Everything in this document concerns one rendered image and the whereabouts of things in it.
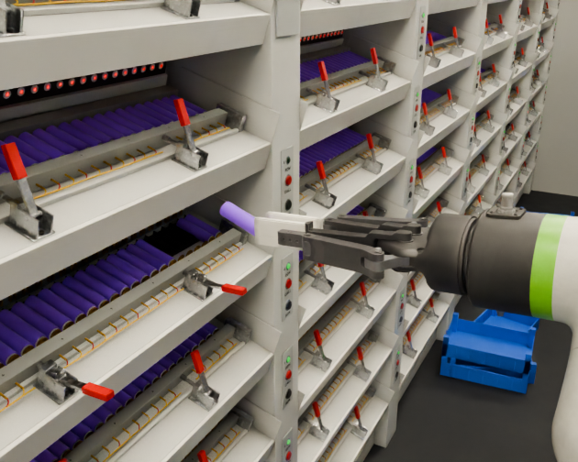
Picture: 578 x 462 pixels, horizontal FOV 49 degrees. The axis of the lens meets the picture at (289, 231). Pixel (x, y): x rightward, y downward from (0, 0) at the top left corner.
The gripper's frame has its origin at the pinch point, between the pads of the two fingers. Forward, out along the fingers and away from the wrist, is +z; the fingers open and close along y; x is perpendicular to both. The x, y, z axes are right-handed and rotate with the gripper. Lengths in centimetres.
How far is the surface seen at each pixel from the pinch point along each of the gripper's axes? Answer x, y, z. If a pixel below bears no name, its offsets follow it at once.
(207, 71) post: -15.7, -25.2, 29.6
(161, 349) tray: 18.3, 1.4, 19.7
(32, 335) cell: 11.6, 15.2, 26.0
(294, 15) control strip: -23.4, -31.9, 17.4
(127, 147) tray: -7.9, -0.8, 23.7
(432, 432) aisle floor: 103, -117, 22
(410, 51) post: -16, -96, 23
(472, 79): -4, -166, 28
